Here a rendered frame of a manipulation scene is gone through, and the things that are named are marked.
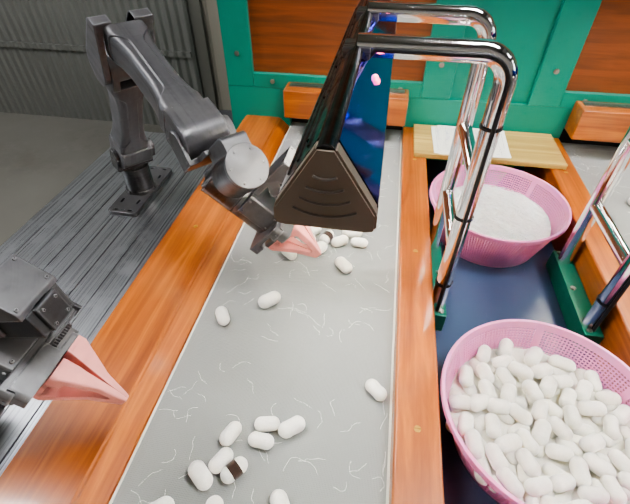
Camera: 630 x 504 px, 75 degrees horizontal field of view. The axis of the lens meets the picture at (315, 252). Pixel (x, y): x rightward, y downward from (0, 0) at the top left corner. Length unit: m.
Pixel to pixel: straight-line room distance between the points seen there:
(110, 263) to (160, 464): 0.47
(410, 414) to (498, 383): 0.15
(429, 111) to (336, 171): 0.84
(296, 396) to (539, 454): 0.30
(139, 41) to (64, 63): 2.54
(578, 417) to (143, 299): 0.62
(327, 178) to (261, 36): 0.85
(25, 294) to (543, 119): 1.09
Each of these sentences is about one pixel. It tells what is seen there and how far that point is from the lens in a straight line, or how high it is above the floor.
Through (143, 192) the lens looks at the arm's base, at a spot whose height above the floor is 0.69.
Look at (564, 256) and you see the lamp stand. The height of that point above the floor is 0.73.
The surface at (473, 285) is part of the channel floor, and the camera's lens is 0.83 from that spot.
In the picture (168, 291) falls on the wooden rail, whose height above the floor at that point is 0.77.
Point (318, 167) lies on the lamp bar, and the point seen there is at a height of 1.10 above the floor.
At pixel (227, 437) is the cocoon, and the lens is 0.54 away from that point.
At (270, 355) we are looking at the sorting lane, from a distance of 0.61.
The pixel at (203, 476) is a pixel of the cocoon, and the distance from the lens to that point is 0.53.
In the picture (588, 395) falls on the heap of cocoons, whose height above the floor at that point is 0.74.
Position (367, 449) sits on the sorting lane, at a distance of 0.55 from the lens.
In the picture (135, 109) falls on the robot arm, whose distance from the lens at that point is 0.88.
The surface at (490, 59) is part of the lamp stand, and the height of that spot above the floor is 1.11.
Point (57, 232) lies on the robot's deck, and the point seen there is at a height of 0.67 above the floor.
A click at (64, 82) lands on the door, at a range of 3.32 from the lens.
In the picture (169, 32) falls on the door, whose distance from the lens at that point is 2.78.
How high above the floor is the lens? 1.25
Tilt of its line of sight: 43 degrees down
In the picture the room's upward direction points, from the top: straight up
